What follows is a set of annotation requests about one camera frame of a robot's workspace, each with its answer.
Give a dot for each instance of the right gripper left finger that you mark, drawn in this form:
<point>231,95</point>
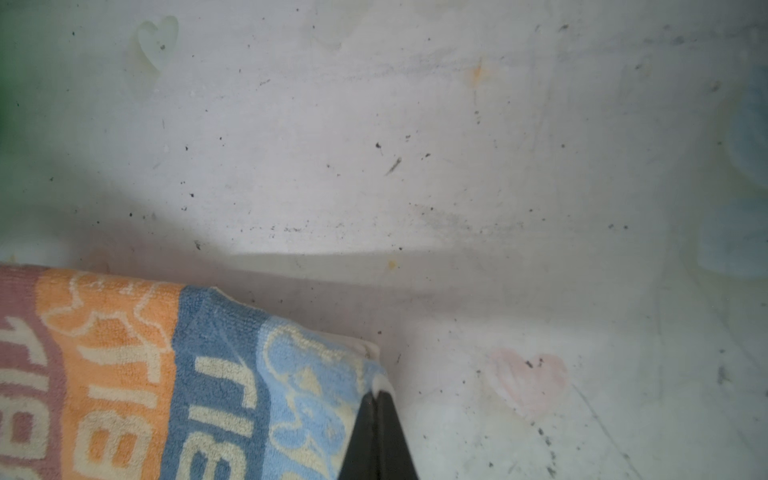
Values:
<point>361,458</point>

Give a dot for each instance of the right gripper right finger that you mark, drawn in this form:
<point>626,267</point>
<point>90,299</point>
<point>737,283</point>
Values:
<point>393,459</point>

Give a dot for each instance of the grey blue towel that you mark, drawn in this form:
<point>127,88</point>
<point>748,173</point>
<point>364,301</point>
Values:
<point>108,377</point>

